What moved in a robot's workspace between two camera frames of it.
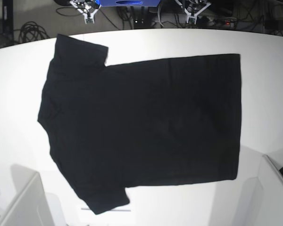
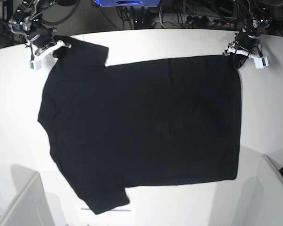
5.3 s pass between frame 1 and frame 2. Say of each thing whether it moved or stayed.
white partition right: stayed
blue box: stayed
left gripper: moved
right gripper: moved
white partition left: stayed
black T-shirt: stayed
